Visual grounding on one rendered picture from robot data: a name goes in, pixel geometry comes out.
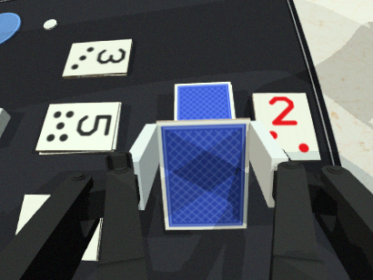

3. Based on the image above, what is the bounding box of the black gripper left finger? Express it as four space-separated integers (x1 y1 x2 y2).
0 124 160 280

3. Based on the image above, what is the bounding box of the black card cloth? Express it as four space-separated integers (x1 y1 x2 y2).
0 0 330 280
286 0 342 167

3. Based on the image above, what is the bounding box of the blue playing card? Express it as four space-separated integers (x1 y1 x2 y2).
175 82 235 120

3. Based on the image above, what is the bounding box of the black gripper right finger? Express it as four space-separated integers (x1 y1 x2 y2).
249 121 373 280

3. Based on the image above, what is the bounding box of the white round disc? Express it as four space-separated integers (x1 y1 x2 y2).
44 20 57 30

